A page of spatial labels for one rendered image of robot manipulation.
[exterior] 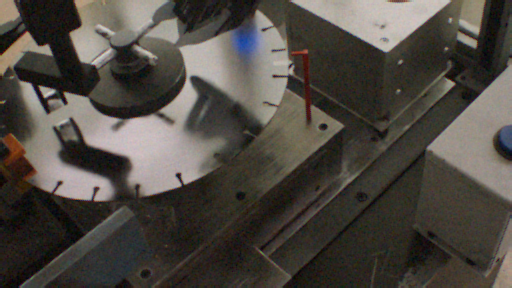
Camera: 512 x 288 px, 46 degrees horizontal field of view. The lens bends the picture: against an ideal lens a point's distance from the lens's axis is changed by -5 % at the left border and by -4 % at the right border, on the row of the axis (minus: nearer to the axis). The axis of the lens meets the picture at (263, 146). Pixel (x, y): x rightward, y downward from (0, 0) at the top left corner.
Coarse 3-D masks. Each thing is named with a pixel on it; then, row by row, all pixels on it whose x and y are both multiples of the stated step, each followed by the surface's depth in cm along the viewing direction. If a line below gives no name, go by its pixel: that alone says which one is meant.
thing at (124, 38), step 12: (156, 24) 66; (108, 36) 65; (120, 36) 64; (132, 36) 63; (120, 48) 63; (132, 48) 63; (96, 60) 62; (108, 60) 63; (120, 60) 64; (132, 60) 64; (144, 60) 62; (156, 60) 62
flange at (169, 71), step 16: (144, 48) 66; (160, 48) 68; (176, 48) 68; (112, 64) 65; (144, 64) 65; (160, 64) 66; (176, 64) 66; (112, 80) 66; (128, 80) 65; (144, 80) 65; (160, 80) 65; (176, 80) 65; (96, 96) 65; (112, 96) 64; (128, 96) 64; (144, 96) 64; (160, 96) 64; (112, 112) 64; (128, 112) 64
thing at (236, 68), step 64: (128, 0) 77; (192, 64) 68; (256, 64) 67; (0, 128) 64; (64, 128) 63; (128, 128) 62; (192, 128) 62; (256, 128) 61; (64, 192) 58; (128, 192) 57
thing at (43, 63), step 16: (64, 48) 54; (16, 64) 59; (32, 64) 58; (48, 64) 58; (64, 64) 55; (80, 64) 57; (32, 80) 59; (48, 80) 58; (64, 80) 57; (80, 80) 56; (96, 80) 58; (64, 96) 62; (48, 112) 62
